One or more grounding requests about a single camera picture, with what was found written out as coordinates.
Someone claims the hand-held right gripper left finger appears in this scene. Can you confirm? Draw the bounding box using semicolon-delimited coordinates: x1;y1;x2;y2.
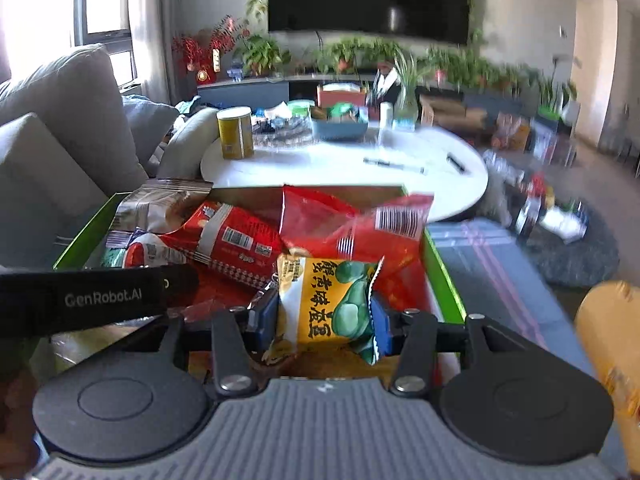
150;287;278;397

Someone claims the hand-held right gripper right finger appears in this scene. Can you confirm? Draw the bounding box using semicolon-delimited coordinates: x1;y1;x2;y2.
369;291;501;396

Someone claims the orange green-bean snack packet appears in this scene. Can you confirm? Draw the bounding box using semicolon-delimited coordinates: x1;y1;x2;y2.
262;254;387;367

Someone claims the green cardboard box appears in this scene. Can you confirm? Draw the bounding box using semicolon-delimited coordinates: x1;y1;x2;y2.
52;185;468;356

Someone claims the red white-label snack packet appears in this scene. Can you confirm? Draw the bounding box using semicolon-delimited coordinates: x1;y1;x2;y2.
160;201;286;291

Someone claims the silver brown snack packet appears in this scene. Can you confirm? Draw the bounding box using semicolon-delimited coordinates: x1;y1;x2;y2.
111;179;213;235

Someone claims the red translucent snack packet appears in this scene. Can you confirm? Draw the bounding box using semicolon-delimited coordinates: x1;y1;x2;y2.
279;185;436;311

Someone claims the white round table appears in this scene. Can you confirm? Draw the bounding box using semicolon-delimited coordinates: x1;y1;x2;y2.
200;122;490;223

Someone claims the black pen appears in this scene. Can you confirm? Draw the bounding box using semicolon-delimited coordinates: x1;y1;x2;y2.
363;157;426;175

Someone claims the grey sofa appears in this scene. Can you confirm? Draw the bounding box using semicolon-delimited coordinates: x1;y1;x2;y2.
0;44;221;266

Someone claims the black marker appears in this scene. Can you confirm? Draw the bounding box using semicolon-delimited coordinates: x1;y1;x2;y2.
446;152;473;175

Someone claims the small glass jar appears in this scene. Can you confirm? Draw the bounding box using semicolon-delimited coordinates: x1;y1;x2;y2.
515;195;543;238

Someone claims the beige cushion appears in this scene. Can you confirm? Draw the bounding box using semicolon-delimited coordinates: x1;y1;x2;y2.
157;107;221;178

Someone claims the clear plastic bag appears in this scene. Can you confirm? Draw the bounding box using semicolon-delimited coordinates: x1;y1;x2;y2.
482;150;531;211

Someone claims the yellow tin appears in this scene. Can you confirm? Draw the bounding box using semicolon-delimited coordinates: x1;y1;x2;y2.
216;106;255;160

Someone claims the blue basket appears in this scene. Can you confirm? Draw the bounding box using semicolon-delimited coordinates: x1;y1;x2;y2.
312;105;368;142

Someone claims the dark marble round table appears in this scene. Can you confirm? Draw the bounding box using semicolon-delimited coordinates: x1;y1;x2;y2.
492;180;621;288

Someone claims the white tissue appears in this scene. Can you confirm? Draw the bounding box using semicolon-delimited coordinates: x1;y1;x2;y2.
542;207;588;241

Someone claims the open cardboard box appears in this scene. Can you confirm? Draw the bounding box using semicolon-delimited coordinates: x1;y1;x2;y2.
419;94;488;131

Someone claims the spider plant in glass vase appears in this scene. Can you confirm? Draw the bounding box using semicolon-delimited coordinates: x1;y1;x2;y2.
392;52;431;121

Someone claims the yellow wooden side table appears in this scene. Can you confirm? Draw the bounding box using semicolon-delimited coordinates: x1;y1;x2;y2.
574;280;640;461

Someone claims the grey television cabinet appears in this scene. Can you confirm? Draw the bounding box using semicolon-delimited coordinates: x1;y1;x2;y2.
197;74;541;111

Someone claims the orange box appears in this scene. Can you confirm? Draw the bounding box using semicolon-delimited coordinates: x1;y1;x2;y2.
316;84;368;108

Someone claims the clear storage box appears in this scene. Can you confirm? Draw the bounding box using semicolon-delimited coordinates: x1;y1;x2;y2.
530;125;576;166

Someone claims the green black box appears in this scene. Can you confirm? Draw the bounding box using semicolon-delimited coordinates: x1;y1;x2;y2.
537;107;571;133

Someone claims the potted green plant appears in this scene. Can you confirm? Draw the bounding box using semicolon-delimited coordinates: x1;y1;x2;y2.
425;45;526;93
315;35;401;73
235;35;291;78

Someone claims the red flower decoration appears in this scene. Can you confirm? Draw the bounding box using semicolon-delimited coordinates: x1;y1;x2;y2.
171;17;248;83

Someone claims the large-leaf potted plant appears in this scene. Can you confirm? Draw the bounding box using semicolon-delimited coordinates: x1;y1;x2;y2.
537;55;581;111

